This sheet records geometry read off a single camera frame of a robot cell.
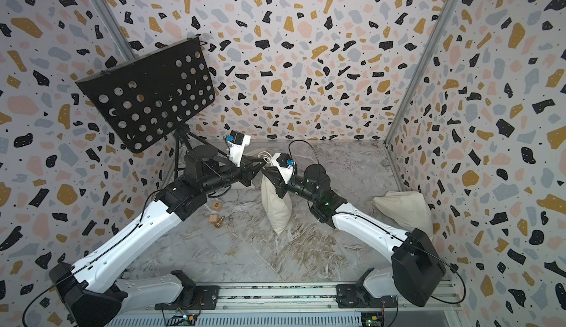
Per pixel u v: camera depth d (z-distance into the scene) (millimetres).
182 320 719
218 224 888
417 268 416
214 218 898
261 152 633
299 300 742
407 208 872
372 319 716
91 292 383
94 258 399
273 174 675
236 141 562
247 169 574
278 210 815
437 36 828
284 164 594
